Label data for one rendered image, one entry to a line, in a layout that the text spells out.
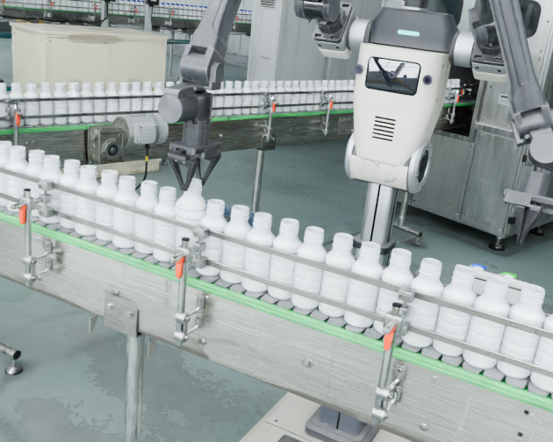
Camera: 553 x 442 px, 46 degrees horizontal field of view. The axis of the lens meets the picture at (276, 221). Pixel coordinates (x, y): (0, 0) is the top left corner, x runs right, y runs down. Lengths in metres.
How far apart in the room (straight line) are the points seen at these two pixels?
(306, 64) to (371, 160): 5.84
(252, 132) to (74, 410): 1.63
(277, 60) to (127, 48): 2.22
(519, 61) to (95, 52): 4.41
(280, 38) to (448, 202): 3.02
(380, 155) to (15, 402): 1.74
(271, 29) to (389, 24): 5.52
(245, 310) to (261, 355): 0.10
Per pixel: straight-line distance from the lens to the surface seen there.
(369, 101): 1.80
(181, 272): 1.34
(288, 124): 3.61
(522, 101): 1.37
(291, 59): 7.45
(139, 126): 2.80
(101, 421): 2.67
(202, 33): 1.37
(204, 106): 1.35
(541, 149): 1.30
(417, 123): 1.77
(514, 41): 1.34
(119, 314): 1.58
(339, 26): 1.89
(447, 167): 5.12
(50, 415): 2.72
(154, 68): 5.74
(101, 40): 5.46
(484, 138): 4.94
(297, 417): 2.29
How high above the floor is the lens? 1.59
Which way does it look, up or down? 19 degrees down
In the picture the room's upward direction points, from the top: 6 degrees clockwise
